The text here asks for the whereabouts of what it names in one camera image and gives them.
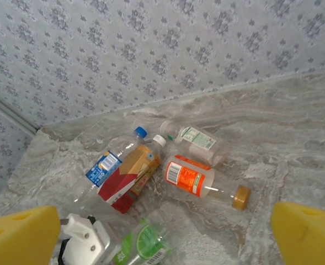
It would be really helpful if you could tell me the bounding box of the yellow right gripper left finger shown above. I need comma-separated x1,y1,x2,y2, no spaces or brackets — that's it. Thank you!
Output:
0,204,61,265

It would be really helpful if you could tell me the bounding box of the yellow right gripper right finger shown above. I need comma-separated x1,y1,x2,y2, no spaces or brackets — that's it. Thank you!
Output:
270,201,325,265

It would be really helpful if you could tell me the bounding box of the clear bottle blue cap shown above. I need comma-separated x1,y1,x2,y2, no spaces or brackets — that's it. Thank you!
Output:
72,126,149,213

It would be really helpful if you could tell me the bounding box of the green lime label bottle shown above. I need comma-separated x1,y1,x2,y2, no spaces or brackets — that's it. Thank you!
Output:
111,211,174,265

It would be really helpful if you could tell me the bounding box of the gold-red label bottle white cap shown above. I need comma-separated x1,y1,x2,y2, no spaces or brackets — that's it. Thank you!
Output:
97,134,168,215

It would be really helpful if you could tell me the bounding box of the orange label bottle gold cap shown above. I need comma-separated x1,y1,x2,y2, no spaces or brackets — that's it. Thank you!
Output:
162,154,252,212

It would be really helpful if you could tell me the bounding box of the clear bottle green-white label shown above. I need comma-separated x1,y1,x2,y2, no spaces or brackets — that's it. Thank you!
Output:
159,120,226,166

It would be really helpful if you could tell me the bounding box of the aluminium frame post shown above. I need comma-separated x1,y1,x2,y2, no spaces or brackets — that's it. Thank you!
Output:
0,88,40,135

